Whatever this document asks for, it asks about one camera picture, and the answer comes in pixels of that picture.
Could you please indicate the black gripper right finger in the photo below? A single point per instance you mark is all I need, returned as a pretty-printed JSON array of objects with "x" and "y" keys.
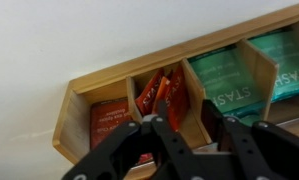
[{"x": 249, "y": 156}]

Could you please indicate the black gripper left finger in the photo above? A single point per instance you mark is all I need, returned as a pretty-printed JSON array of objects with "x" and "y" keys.
[{"x": 175, "y": 153}]

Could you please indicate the red tea sachet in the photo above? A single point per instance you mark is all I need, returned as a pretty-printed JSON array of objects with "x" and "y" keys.
[
  {"x": 107, "y": 120},
  {"x": 177, "y": 96},
  {"x": 147, "y": 93}
]

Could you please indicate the orange tea sachet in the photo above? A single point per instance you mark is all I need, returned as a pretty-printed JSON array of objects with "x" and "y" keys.
[{"x": 160, "y": 90}]

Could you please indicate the green tea sachet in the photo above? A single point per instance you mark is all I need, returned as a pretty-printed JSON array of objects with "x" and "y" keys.
[{"x": 222, "y": 80}]

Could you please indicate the wooden tea sachet tray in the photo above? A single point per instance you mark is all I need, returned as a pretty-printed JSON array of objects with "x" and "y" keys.
[{"x": 122, "y": 71}]

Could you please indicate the teal tea sachet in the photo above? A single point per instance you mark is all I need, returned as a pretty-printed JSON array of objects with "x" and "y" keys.
[{"x": 285, "y": 63}]

